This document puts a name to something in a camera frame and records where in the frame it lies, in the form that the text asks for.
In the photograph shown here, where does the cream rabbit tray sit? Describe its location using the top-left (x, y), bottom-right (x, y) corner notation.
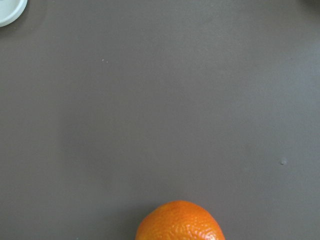
top-left (0, 0), bottom-right (28, 27)

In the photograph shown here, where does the orange fruit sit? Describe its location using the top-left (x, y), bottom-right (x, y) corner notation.
top-left (135, 200), bottom-right (225, 240)

